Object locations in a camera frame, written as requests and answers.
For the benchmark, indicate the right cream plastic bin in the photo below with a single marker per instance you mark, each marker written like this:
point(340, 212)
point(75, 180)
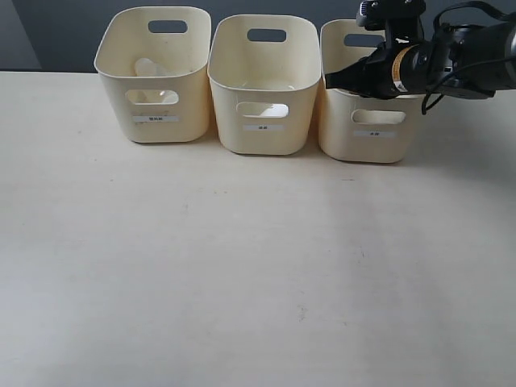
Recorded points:
point(356, 129)

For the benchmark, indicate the white paper cup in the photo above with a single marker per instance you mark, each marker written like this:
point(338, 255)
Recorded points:
point(273, 110)

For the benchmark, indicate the middle cream plastic bin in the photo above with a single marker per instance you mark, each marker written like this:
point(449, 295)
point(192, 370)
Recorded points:
point(259, 48)

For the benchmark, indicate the cream plastic bin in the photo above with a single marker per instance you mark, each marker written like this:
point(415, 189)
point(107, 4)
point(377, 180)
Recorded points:
point(356, 129)
point(259, 48)
point(176, 37)

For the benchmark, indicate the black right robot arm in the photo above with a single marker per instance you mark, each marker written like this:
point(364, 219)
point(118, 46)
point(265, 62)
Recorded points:
point(466, 61)

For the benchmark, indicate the clear plastic bottle white cap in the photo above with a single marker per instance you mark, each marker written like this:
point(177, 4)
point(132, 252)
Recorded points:
point(145, 67)

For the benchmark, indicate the left cream plastic bin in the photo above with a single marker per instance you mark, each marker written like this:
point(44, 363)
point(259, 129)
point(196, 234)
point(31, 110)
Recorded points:
point(176, 37)

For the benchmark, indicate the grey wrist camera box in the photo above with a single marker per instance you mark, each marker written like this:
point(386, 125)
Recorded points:
point(372, 15)

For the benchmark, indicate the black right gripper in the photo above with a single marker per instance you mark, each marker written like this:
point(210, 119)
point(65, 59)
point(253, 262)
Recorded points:
point(368, 78)

